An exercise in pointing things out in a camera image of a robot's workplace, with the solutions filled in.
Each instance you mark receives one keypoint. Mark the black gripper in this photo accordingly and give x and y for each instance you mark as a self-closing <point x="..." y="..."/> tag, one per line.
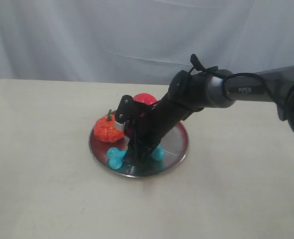
<point x="147" y="131"/>

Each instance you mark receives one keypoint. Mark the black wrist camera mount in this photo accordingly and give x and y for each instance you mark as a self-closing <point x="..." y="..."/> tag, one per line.
<point x="128" y="109"/>

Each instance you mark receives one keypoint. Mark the white backdrop cloth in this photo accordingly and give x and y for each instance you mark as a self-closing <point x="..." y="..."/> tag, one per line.
<point x="141" y="41"/>

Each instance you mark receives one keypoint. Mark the round metal plate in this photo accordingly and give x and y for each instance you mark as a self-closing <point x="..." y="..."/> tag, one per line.
<point x="175" y="145"/>

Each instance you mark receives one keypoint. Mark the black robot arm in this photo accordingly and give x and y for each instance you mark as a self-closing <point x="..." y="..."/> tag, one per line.
<point x="188" y="94"/>

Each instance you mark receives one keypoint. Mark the red toy apple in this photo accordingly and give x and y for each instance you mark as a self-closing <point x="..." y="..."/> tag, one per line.
<point x="144" y="99"/>

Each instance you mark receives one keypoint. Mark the teal toy bone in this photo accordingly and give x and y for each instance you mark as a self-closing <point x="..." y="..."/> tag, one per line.
<point x="116" y="156"/>

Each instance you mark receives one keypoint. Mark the orange toy pumpkin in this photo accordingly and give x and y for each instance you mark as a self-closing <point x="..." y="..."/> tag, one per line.
<point x="105" y="131"/>

